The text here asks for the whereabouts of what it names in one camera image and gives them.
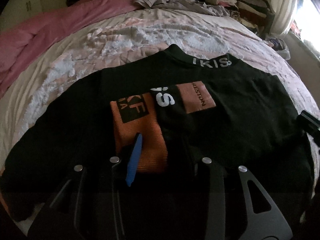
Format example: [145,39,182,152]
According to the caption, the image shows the pink floral bedspread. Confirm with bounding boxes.
[1,9,319,161]

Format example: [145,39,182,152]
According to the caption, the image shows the pink duvet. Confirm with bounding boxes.
[1,0,140,95]

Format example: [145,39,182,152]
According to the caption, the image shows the lilac crumpled garment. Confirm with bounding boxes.
[133,0,230,17]

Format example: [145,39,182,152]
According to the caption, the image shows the stack of folded clothes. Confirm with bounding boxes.
[205,0,274,36]

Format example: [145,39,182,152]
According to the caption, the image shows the white wardrobe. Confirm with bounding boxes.
[1,0,42,33]

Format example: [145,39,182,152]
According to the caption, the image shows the plastic bag with clothes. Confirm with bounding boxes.
[266,36,291,61]

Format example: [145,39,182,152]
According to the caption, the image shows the cream curtain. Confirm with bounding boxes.
[267,0,298,37]

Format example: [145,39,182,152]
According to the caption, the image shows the black sweater with orange cuffs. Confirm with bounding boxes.
[1,45,315,224]

